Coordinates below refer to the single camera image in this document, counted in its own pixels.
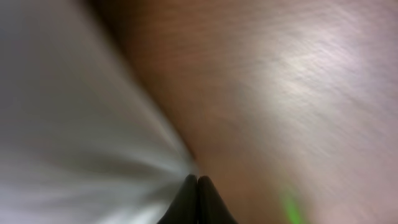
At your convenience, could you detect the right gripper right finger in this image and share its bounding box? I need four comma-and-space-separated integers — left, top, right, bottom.
198, 176, 238, 224

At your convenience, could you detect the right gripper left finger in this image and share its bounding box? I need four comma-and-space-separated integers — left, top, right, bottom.
157, 174, 198, 224

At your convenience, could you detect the white t-shirt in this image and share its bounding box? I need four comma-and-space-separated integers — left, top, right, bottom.
1, 1, 193, 223

